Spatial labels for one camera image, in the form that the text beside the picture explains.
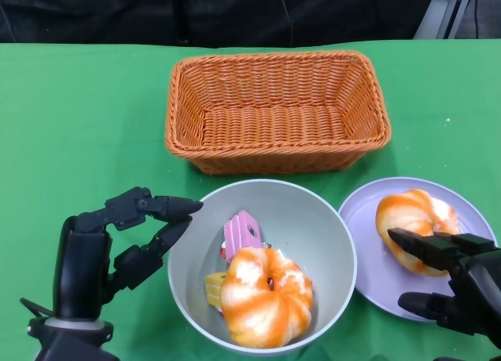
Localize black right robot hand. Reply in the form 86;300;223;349
387;227;501;345

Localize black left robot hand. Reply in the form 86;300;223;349
52;186;204;319

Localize small orange striped bread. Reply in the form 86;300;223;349
375;188;460;278

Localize grey round bowl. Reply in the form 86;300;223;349
167;179;358;356

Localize large round twisted bread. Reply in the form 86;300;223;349
218;247;314;347

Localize lilac round plate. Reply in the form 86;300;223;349
338;176;498;323

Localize yellow cake slice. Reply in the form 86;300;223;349
205;270;228;307

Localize pink cake slice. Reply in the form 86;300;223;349
218;210;263;264

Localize orange wicker basket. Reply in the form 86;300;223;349
164;49;392;176

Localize green tablecloth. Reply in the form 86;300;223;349
0;39;501;361

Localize black backdrop curtain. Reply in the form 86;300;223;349
0;0;438;49

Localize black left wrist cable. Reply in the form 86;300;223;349
20;297;56;318

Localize grey metal frame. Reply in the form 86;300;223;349
413;0;478;41

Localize thin black hanging cable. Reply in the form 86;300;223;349
279;0;295;48

